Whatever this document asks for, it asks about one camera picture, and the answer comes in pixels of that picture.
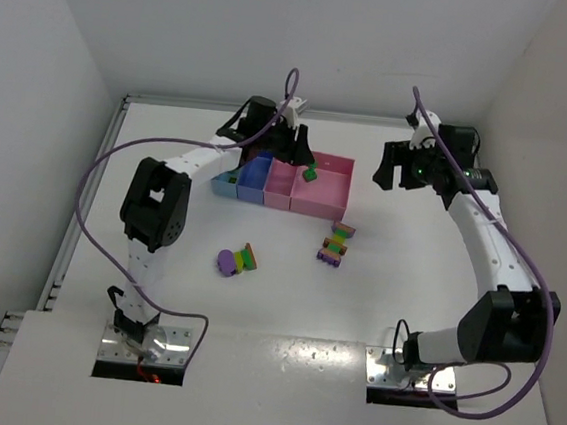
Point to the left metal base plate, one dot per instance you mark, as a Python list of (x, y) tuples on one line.
[(164, 346)]

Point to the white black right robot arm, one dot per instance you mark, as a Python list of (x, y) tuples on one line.
[(534, 312)]

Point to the aluminium frame rail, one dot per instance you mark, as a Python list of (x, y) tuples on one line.
[(43, 152), (500, 274)]

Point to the large pink bin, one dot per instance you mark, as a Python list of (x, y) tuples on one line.
[(327, 196)]

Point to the purple rounded lego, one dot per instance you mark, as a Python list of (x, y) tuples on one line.
[(226, 263)]

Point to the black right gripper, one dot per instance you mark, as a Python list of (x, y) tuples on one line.
[(401, 156)]

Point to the lime green sloped lego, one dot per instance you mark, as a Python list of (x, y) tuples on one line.
[(239, 261)]

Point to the aluminium frame rail right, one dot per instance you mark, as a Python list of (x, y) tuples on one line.
[(500, 274)]

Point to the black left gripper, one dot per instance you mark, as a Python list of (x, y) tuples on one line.
[(290, 140)]

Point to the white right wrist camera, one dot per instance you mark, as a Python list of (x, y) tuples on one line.
[(423, 137)]

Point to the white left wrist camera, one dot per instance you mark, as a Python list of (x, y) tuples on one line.
[(293, 110)]

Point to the metal base plate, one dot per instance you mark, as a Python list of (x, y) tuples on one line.
[(164, 346), (383, 372)]

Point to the dark green square lego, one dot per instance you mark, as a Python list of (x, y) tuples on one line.
[(309, 175)]

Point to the dark blue bin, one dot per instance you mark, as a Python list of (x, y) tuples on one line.
[(252, 180)]

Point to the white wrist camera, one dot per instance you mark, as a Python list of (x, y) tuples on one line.
[(293, 110), (423, 137)]

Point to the aluminium frame rail left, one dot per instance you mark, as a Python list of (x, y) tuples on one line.
[(43, 152)]

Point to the orange brown lego plate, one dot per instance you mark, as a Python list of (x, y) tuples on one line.
[(251, 257)]

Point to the light blue bin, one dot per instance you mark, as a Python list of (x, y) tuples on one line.
[(221, 186)]

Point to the dark green sloped lego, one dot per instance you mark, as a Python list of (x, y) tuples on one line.
[(245, 259)]

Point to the lego stack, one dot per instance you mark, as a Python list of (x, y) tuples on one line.
[(334, 248)]

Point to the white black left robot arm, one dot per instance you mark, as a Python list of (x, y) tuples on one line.
[(155, 207)]

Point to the small pink bin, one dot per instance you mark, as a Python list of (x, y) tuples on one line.
[(278, 186)]

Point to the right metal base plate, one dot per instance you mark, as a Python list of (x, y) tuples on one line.
[(383, 372)]

